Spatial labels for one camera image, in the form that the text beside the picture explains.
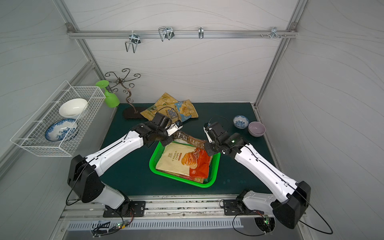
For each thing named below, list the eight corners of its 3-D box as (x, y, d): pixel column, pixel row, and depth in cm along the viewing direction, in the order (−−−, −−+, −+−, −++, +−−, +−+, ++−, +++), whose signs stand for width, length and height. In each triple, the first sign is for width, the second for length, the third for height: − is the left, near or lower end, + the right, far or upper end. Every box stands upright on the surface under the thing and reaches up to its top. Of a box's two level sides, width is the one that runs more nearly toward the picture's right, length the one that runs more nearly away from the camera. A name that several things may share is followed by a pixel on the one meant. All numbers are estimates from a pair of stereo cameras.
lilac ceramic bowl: (247, 136, 104) (250, 131, 99) (245, 126, 110) (247, 121, 105) (263, 136, 104) (266, 131, 99) (259, 126, 110) (263, 121, 105)
